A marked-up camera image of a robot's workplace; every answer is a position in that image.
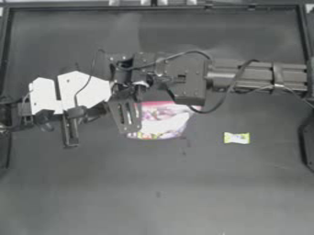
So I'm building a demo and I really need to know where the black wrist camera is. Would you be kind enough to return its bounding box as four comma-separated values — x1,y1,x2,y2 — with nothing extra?
65,106,88,120

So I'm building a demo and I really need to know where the black table frame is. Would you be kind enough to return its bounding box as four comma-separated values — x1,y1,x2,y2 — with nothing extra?
0,1,314,102

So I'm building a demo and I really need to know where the clear bag with pink zip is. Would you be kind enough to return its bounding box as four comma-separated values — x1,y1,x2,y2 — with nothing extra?
125,100,203,141

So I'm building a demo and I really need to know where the black camera cable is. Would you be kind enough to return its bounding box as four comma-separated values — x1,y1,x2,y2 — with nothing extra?
72,49,120,108

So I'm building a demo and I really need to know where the green white candy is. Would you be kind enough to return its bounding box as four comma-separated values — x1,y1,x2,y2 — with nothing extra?
223,131,251,145

